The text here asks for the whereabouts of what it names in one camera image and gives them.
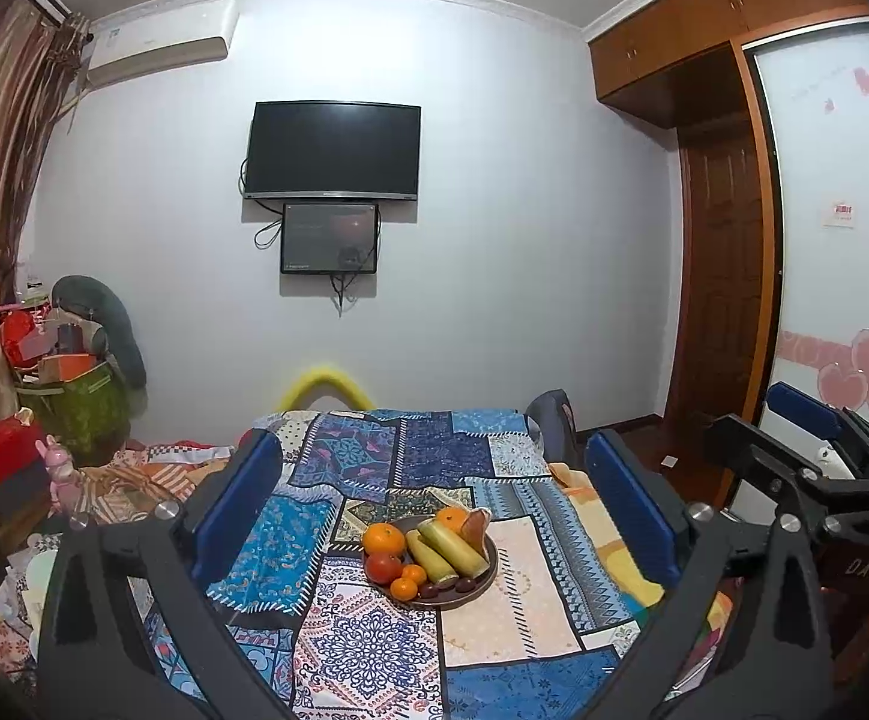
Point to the dark red date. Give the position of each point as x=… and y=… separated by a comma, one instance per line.
x=428, y=592
x=466, y=585

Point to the purple round plate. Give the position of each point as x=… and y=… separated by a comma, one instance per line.
x=479, y=581

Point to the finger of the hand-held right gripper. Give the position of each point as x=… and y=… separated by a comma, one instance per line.
x=802, y=405
x=772, y=469

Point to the white air conditioner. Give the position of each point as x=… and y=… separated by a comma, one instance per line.
x=164, y=45

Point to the large orange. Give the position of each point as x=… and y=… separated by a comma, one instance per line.
x=384, y=540
x=451, y=519

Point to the brown wooden door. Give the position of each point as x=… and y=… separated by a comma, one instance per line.
x=727, y=277

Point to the yellow-green sugarcane piece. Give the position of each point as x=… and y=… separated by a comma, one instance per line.
x=428, y=559
x=453, y=549

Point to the red bag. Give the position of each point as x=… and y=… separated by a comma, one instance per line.
x=18, y=334

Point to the red box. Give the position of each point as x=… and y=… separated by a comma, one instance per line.
x=3, y=442

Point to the small orange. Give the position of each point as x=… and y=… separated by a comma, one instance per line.
x=415, y=574
x=404, y=589

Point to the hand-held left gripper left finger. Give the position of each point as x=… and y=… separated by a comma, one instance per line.
x=243, y=506

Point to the red tomato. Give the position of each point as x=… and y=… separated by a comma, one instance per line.
x=383, y=568

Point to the pink bunny toy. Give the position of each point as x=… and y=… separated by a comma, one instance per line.
x=59, y=469

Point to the wooden overhead cabinet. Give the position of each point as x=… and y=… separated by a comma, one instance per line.
x=689, y=30

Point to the small black wall monitor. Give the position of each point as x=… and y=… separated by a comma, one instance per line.
x=329, y=238

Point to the red label sticker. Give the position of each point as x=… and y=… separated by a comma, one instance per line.
x=842, y=212

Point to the blue patchwork blanket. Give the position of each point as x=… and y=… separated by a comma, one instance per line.
x=374, y=637

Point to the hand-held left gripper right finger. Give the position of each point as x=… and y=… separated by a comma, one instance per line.
x=629, y=510

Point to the frosted sliding wardrobe door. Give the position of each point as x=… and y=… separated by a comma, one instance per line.
x=832, y=165

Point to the green storage box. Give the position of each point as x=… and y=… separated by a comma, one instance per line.
x=78, y=409

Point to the black wall television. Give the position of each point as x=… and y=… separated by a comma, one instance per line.
x=332, y=150

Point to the grey long pillow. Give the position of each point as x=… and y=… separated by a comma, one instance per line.
x=116, y=322

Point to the grey chair back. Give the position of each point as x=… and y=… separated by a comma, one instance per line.
x=551, y=420

